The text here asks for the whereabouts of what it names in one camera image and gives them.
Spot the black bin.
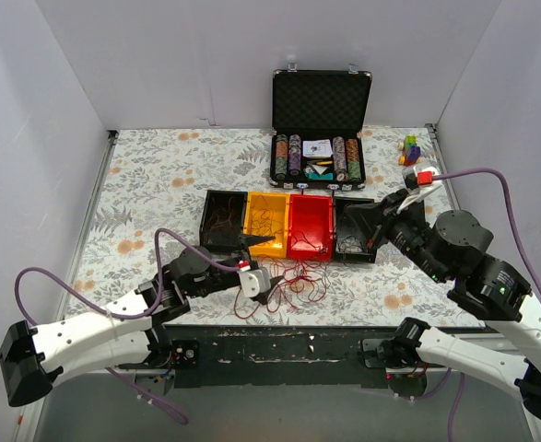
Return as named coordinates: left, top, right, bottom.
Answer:
left=199, top=190, right=248, bottom=253
left=332, top=196, right=376, bottom=264

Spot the red wire tangle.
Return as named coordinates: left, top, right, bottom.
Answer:
left=232, top=232, right=334, bottom=321

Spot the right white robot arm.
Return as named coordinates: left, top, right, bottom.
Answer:
left=345, top=198, right=541, bottom=420

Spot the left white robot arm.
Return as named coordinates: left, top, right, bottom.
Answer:
left=0, top=232, right=280, bottom=407

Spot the yellow bin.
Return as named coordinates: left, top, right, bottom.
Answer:
left=243, top=192, right=289, bottom=259

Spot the red bin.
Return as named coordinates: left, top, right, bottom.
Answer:
left=287, top=194, right=334, bottom=262

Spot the colourful toy block car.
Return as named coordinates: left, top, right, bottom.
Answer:
left=398, top=135, right=421, bottom=167

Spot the playing card deck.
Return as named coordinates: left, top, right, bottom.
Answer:
left=301, top=139, right=333, bottom=158

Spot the floral table mat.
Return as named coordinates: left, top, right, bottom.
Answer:
left=73, top=129, right=477, bottom=327

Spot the black poker chip case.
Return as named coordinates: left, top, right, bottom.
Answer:
left=269, top=64, right=372, bottom=192

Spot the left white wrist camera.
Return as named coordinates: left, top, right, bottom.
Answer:
left=237, top=262, right=271, bottom=299

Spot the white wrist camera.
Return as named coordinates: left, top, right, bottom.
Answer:
left=237, top=262, right=271, bottom=299
left=397, top=164, right=442, bottom=214

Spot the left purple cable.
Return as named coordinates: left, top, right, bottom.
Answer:
left=14, top=227, right=253, bottom=425

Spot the purple cable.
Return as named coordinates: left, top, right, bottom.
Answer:
left=14, top=227, right=253, bottom=425
left=417, top=168, right=541, bottom=442

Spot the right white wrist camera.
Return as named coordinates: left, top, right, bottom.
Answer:
left=397, top=164, right=442, bottom=214

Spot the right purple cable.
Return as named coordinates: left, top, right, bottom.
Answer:
left=417, top=168, right=541, bottom=442

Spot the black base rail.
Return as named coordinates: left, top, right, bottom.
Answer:
left=116, top=325, right=395, bottom=389

